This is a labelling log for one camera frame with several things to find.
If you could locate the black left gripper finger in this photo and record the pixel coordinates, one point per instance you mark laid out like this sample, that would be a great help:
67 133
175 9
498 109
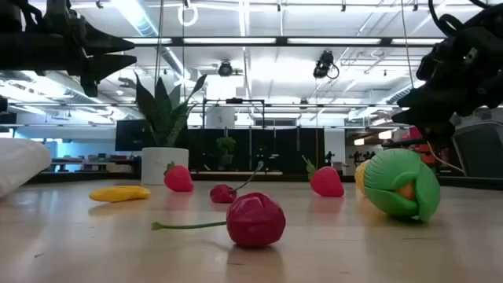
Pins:
102 44
106 65

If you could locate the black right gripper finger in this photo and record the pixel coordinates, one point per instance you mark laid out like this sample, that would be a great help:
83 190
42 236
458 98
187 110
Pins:
432 122
426 98

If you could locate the toy corn with green husk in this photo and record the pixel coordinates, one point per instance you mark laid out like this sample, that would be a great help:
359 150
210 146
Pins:
389 173

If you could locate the yellow toy lemon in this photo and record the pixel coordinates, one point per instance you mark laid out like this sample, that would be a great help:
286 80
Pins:
359 177

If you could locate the red toy strawberry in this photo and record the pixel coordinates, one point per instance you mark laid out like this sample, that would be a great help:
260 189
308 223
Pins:
326 181
178 178

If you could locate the yellow toy banana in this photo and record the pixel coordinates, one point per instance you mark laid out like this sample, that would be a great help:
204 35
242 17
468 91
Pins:
118 193

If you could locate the small red toy cherry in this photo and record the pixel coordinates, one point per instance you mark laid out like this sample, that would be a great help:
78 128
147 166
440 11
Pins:
222 193

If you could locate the large red toy cherry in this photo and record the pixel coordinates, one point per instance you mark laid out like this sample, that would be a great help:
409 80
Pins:
255 220

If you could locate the shelf with red bins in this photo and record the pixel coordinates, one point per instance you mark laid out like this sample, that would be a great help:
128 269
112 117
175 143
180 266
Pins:
412 133

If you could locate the dark grey bin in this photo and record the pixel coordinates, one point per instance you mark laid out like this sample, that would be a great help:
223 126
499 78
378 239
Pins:
479 153

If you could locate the black monitor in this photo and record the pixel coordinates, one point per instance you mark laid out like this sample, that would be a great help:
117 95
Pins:
131 135

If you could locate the green snake plant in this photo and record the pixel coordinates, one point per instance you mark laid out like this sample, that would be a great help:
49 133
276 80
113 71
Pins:
165 118

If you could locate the background work table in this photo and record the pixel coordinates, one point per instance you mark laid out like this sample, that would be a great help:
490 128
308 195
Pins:
98 161

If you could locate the small black background robot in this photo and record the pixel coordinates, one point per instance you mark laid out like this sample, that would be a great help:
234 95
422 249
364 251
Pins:
329 157

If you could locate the white cloth bag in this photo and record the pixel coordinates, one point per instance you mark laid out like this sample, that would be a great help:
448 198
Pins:
19 161

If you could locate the white plant pot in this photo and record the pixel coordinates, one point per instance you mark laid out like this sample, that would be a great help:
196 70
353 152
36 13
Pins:
165 165

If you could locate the small green potted plant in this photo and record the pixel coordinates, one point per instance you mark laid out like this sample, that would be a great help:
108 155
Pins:
226 145

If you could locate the black partition panels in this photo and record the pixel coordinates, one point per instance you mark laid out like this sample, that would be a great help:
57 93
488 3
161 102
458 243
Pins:
283 149

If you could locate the black table border strip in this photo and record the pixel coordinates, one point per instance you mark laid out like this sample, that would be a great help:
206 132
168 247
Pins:
275 177

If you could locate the silver ceiling duct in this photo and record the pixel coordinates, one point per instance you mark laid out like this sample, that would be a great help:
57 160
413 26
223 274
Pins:
143 25

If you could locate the black overhead frame bar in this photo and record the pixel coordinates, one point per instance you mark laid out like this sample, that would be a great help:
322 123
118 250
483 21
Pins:
177 40

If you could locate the black hanging camera device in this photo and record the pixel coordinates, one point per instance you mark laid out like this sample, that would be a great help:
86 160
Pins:
323 66

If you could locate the round black ceiling camera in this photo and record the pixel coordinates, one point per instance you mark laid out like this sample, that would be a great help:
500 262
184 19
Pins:
225 69

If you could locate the black metal frame stand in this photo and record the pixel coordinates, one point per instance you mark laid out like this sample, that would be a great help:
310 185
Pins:
236 100

